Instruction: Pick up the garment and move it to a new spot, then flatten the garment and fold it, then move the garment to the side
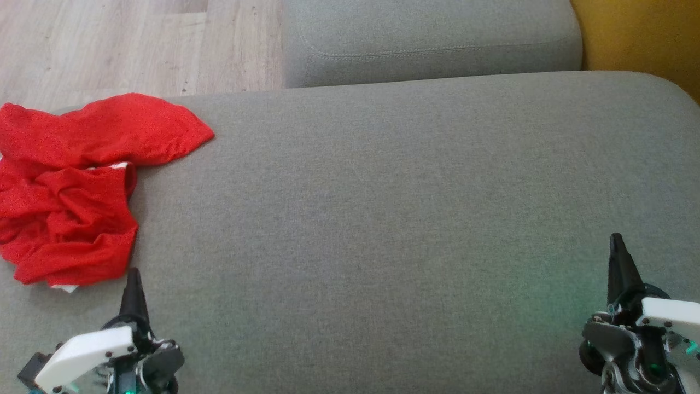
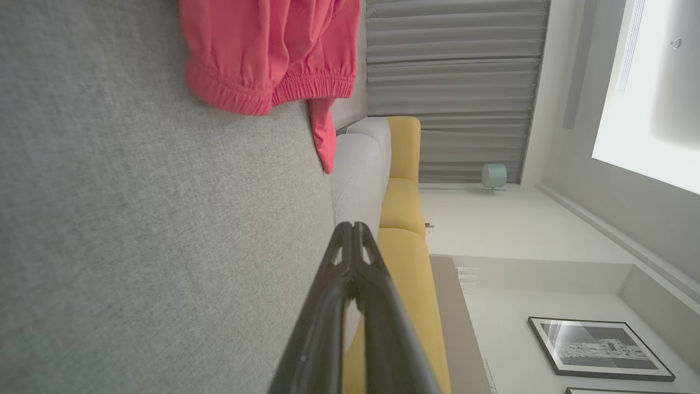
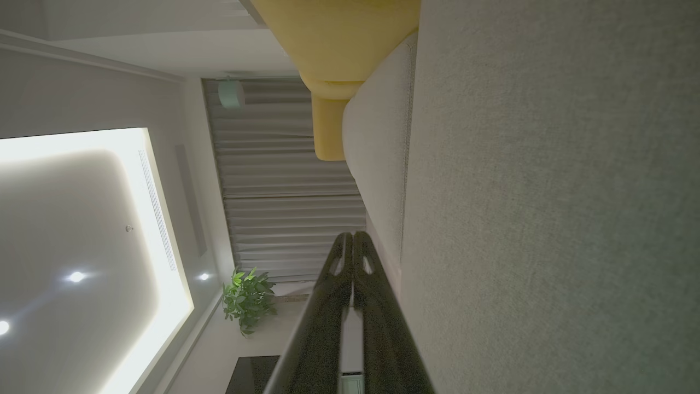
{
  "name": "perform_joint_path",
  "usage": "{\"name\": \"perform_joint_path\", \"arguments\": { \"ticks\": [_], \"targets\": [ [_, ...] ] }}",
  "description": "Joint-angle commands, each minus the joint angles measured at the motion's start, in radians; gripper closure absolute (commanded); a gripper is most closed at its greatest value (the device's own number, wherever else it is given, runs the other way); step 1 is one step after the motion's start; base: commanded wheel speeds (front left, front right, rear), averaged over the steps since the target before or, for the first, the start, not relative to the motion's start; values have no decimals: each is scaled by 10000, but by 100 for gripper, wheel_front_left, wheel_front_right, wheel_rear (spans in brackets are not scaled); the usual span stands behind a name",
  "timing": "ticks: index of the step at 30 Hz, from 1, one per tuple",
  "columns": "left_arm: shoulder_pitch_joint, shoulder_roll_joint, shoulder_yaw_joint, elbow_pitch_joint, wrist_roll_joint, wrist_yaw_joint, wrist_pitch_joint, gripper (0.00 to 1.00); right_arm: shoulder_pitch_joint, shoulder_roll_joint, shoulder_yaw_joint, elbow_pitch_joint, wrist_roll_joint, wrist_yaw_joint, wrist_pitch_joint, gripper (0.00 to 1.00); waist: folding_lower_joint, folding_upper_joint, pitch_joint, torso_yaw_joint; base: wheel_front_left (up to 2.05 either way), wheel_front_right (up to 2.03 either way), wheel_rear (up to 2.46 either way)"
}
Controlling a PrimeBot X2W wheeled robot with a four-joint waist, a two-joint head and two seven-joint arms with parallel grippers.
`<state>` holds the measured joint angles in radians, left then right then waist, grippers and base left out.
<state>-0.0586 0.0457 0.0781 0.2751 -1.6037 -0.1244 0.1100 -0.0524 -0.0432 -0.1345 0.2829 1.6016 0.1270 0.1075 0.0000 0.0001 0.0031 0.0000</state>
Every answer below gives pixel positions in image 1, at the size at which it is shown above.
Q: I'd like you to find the red garment with white waistband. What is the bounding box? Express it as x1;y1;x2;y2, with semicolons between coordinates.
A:
0;162;139;294

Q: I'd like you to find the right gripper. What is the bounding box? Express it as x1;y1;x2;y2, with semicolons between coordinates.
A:
579;233;700;394

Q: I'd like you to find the narrow grey sofa seat cushion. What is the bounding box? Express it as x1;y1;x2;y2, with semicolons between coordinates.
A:
282;0;584;89

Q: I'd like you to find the yellow sofa back cushion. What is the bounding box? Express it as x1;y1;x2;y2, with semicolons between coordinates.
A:
570;0;700;106

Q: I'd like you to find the red Bulls 23 jersey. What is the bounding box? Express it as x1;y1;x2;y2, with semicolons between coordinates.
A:
0;92;215;176

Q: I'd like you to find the wide grey sofa seat cushion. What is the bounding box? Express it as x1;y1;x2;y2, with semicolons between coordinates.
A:
0;70;700;394

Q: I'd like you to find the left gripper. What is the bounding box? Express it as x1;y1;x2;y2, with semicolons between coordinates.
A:
82;268;185;394

